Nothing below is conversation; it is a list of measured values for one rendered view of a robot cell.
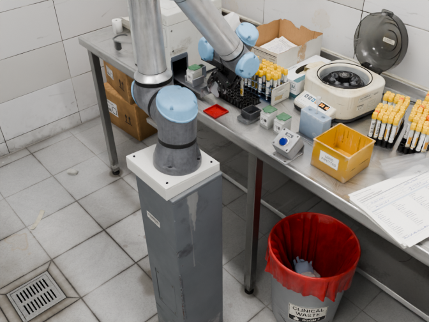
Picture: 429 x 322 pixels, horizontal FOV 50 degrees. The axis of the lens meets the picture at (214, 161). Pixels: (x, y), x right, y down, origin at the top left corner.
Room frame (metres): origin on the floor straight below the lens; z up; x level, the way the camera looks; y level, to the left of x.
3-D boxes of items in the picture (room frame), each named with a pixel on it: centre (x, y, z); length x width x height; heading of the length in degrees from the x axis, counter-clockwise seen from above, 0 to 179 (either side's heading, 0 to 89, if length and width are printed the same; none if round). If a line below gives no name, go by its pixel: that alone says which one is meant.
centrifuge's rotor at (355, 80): (1.50, -0.48, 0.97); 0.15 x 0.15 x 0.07
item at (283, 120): (1.32, -0.24, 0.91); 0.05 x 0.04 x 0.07; 131
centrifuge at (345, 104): (1.49, -0.47, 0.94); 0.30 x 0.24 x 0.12; 122
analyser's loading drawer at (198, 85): (1.63, 0.09, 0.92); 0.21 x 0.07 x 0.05; 41
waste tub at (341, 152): (1.13, -0.40, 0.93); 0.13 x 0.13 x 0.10; 40
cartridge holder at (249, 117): (1.42, -0.14, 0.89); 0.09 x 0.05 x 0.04; 129
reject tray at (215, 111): (1.46, -0.01, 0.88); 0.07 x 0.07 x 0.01; 41
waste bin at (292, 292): (1.20, -0.38, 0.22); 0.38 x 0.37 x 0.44; 41
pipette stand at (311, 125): (1.28, -0.34, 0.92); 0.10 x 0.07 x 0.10; 36
